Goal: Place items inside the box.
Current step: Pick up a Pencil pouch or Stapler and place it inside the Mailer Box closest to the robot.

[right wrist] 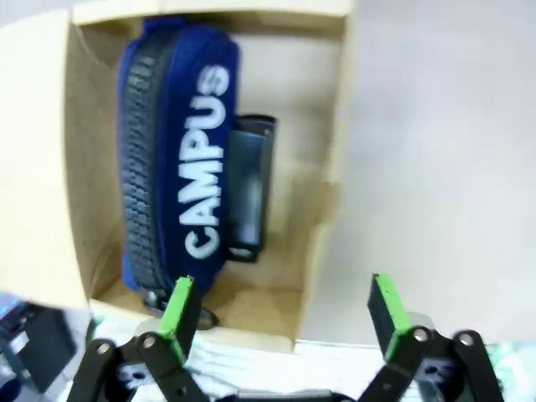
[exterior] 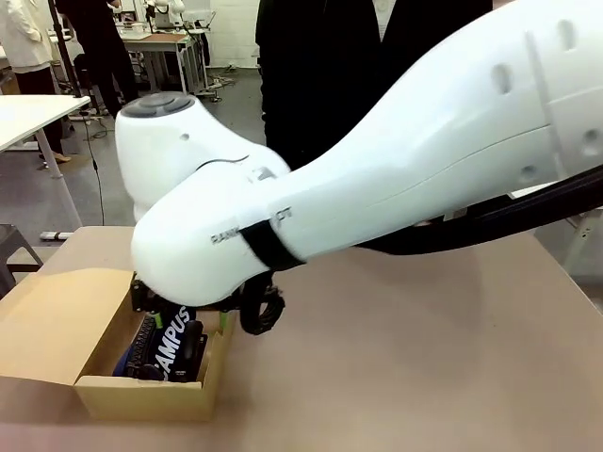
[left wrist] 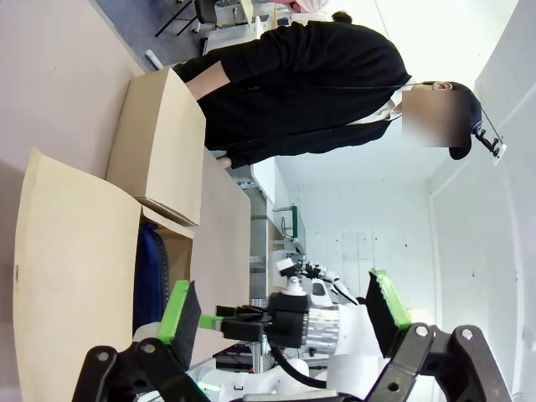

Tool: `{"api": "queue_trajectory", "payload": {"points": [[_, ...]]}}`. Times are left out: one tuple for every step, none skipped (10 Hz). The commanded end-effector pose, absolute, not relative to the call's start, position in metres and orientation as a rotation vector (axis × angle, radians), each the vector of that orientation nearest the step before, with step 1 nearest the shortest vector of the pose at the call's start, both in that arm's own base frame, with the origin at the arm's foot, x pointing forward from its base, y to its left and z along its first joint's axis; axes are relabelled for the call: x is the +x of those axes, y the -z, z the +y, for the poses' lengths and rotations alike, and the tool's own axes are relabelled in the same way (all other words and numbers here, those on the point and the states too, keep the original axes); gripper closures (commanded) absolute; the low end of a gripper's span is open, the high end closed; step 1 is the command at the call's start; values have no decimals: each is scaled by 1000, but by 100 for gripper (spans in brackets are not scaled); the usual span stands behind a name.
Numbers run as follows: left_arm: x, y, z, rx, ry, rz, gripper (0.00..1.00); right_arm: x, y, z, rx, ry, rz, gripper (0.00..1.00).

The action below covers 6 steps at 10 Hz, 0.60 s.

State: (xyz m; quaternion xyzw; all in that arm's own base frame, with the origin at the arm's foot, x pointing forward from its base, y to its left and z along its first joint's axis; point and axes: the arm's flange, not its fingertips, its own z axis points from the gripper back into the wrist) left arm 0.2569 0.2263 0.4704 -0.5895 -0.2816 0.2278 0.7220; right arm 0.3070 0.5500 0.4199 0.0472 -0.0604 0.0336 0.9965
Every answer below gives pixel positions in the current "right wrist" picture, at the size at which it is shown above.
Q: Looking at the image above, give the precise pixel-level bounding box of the black glossy rectangular case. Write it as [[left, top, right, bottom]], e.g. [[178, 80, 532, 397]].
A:
[[225, 113, 278, 265]]

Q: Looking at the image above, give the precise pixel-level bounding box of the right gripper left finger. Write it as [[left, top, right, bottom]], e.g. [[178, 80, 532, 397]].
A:
[[73, 274, 210, 402]]

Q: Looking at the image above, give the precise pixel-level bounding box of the blue Campus pencil case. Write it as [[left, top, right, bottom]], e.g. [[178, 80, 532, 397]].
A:
[[116, 16, 244, 332]]

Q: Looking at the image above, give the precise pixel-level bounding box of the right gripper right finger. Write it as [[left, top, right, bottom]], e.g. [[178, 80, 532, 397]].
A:
[[359, 273, 503, 402]]

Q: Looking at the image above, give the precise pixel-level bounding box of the open cardboard box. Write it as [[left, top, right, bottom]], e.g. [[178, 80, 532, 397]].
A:
[[0, 0, 363, 355]]

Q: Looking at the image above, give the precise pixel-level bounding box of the black blocky device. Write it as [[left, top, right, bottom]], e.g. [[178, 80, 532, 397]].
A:
[[0, 292, 81, 395]]

